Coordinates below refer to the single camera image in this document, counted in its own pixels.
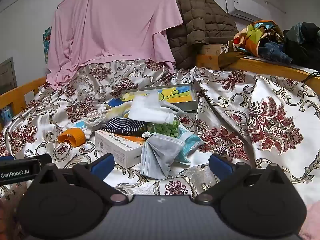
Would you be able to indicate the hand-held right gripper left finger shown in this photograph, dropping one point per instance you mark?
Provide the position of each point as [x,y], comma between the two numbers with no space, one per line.
[101,165]

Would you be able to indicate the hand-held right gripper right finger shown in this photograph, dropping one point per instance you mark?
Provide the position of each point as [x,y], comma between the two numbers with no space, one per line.
[220,166]

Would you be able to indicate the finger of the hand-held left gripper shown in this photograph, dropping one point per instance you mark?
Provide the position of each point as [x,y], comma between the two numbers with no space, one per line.
[45,160]

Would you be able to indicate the orange silicone cup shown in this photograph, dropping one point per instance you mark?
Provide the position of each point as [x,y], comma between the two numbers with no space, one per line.
[75,136]

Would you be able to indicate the navy striped knit cloth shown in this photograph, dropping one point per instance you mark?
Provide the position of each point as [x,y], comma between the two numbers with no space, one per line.
[122,126]

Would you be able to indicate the white lace round cloth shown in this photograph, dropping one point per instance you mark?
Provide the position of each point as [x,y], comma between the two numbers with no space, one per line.
[96,118]

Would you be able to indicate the grey face mask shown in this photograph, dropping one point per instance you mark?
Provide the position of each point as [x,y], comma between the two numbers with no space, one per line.
[160,155]

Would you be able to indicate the white and orange carton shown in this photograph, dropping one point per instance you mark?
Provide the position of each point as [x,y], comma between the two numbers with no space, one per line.
[117,147]

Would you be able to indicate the teal plastic packet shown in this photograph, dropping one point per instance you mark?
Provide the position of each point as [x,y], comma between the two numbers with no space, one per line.
[190,140]

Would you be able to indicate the blue and white packet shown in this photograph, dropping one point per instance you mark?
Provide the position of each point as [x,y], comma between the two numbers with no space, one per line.
[80,125]

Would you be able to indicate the green patterned pouch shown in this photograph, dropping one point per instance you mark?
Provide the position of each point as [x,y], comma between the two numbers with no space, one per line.
[165,128]

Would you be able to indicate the floral satin blanket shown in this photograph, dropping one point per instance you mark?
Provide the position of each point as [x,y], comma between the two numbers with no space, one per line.
[275,120]

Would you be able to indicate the grey sock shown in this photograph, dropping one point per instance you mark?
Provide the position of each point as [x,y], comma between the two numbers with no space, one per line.
[175,110]

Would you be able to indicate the grey door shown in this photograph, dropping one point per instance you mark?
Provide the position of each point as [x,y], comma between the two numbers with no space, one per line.
[7,77]

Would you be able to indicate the pink fluffy cloth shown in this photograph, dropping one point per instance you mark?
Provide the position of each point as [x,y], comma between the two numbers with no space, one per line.
[312,220]

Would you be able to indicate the brown printed cloth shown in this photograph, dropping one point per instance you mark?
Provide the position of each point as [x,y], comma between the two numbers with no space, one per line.
[228,57]

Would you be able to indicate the blue jeans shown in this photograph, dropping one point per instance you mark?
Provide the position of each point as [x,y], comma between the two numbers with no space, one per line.
[272,51]

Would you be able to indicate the colourful patchwork cloth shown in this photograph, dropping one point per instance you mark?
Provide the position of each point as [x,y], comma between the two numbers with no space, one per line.
[255,35]

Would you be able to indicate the pink sheet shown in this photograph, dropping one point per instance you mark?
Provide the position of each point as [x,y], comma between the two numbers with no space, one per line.
[112,25]

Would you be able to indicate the black clothing pile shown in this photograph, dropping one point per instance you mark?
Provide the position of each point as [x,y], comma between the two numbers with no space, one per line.
[305,45]

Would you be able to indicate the brown quilted jacket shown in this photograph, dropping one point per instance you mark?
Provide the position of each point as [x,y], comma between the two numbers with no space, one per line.
[200,17]

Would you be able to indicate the white air conditioner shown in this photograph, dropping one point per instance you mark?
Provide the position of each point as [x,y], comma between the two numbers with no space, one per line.
[252,7]

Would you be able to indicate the wooden bunk frame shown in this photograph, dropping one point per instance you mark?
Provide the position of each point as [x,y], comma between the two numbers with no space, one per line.
[262,66]

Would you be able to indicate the blue wall poster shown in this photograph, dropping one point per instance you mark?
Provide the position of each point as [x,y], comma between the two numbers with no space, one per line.
[47,45]

